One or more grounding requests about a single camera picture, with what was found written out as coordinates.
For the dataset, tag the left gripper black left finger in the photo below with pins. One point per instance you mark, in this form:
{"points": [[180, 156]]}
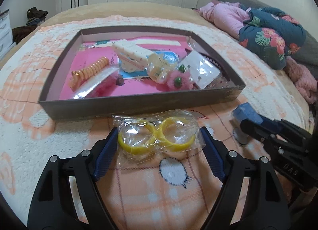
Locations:
{"points": [[67, 196]]}

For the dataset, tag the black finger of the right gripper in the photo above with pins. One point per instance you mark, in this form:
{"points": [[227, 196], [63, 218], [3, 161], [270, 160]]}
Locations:
{"points": [[270, 125], [255, 130]]}

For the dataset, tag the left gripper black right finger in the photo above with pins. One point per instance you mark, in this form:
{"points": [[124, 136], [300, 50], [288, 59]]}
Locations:
{"points": [[265, 205]]}

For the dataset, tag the blue jewelry box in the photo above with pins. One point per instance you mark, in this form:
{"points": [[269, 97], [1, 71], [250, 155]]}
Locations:
{"points": [[247, 114]]}

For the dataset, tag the white earring card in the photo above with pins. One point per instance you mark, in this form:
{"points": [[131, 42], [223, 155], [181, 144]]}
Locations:
{"points": [[201, 70]]}

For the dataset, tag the dark red banana hair clip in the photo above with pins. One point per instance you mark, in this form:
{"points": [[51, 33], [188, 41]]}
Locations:
{"points": [[217, 65]]}

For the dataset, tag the pink pompom hair clip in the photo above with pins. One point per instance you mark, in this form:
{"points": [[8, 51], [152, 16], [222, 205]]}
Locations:
{"points": [[180, 80]]}

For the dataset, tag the pearl hair accessory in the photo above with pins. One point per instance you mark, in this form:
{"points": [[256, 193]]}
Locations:
{"points": [[161, 63]]}

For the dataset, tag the white floral claw hair clip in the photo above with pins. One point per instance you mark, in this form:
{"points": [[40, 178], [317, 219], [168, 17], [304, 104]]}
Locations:
{"points": [[133, 57]]}

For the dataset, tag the pink knitted cloth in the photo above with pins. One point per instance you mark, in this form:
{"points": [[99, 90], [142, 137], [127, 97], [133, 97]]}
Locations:
{"points": [[303, 80]]}

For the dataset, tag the polka dot mesh bow clip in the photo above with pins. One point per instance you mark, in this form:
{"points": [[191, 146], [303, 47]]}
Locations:
{"points": [[220, 82]]}

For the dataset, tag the orange white plush blanket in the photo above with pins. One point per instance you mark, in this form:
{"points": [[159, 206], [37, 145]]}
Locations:
{"points": [[137, 198]]}

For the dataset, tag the blue floral quilt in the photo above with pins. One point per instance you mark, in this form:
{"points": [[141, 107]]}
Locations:
{"points": [[272, 35]]}

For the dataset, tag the pink padded jacket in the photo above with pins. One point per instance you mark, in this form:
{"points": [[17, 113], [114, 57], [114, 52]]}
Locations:
{"points": [[229, 17]]}

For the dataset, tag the red hair accessory in bag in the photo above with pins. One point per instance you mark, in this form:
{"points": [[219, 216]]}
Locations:
{"points": [[98, 85]]}

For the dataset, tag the brown cardboard tray box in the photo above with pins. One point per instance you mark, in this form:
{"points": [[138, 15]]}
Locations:
{"points": [[72, 109]]}

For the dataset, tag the beige bed sheet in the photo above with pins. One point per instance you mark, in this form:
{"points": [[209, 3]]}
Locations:
{"points": [[136, 11]]}

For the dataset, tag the pink book in tray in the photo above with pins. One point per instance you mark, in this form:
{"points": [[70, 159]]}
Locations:
{"points": [[97, 70]]}

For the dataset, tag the white drawer cabinet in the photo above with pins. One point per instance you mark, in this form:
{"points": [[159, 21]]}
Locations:
{"points": [[6, 38]]}

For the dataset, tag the dark clothes pile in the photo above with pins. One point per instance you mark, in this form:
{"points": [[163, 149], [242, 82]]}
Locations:
{"points": [[35, 16]]}

